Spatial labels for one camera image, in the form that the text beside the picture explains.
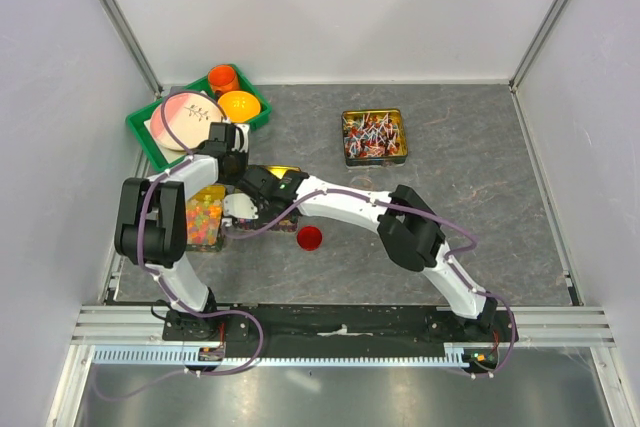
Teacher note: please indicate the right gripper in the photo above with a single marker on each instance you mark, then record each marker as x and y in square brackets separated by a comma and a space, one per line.
[262, 220]

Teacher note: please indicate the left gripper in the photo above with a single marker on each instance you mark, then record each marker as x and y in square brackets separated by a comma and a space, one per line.
[243, 158]

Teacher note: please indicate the tin of pastel star candies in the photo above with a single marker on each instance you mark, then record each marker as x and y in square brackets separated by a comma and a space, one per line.
[289, 224]

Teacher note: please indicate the red round lid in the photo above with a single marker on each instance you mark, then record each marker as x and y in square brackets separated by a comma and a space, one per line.
[309, 238]

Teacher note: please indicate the clear glass jar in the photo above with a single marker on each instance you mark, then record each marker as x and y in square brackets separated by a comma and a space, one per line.
[362, 182]

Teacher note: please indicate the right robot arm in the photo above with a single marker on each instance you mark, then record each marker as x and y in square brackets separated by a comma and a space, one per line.
[414, 237]

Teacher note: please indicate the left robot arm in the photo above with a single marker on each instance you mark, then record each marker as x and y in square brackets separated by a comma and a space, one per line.
[151, 226]

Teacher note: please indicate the tin of bright star candies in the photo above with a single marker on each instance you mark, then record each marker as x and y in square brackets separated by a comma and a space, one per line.
[203, 215]

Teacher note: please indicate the orange plastic bowl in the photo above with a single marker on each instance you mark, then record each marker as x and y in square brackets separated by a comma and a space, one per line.
[239, 106]

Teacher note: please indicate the pink white plate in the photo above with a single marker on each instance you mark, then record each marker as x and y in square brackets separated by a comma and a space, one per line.
[184, 120]

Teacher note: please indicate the green plastic tray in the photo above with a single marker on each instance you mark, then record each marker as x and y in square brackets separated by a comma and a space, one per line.
[161, 158]

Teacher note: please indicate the orange plastic cup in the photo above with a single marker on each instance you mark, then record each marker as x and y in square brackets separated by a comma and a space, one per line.
[223, 79]

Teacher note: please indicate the tin of lollipops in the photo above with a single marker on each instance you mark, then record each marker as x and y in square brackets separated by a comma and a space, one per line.
[373, 138]

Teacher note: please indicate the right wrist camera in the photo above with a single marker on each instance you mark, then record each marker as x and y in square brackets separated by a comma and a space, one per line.
[239, 206]

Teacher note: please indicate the grey cable duct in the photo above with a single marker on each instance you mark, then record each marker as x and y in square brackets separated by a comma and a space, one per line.
[194, 356]

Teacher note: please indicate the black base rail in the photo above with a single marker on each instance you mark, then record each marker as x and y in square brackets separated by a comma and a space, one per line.
[337, 332]

